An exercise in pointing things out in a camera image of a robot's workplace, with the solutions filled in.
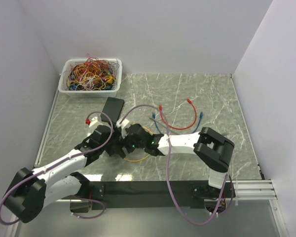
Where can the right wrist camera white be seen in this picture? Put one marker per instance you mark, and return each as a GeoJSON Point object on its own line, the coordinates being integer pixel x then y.
{"type": "Point", "coordinates": [123, 125]}

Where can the black Mercusys switch box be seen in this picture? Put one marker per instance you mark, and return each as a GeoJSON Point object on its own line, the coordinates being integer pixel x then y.
{"type": "Point", "coordinates": [113, 108]}

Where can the white plastic basket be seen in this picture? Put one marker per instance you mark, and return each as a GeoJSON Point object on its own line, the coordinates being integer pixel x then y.
{"type": "Point", "coordinates": [91, 77]}

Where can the black base crossbar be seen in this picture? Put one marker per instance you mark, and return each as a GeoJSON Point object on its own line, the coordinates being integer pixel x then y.
{"type": "Point", "coordinates": [142, 194]}

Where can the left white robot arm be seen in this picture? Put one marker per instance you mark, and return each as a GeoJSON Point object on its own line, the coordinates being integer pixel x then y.
{"type": "Point", "coordinates": [32, 190]}

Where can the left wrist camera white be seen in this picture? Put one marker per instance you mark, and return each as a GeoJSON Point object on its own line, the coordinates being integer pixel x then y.
{"type": "Point", "coordinates": [92, 123]}

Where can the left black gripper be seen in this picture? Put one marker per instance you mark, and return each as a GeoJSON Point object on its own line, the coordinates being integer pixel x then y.
{"type": "Point", "coordinates": [116, 128]}

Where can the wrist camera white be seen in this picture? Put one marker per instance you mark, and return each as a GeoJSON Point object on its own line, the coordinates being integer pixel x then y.
{"type": "Point", "coordinates": [123, 125]}
{"type": "Point", "coordinates": [92, 123]}

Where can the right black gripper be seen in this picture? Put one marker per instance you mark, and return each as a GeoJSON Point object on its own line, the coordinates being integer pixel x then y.
{"type": "Point", "coordinates": [125, 142]}

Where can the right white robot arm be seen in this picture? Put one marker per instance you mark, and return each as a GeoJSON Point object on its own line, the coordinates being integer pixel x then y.
{"type": "Point", "coordinates": [214, 149]}

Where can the aluminium rail frame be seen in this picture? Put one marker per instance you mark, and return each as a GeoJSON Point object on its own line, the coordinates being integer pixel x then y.
{"type": "Point", "coordinates": [222, 199]}

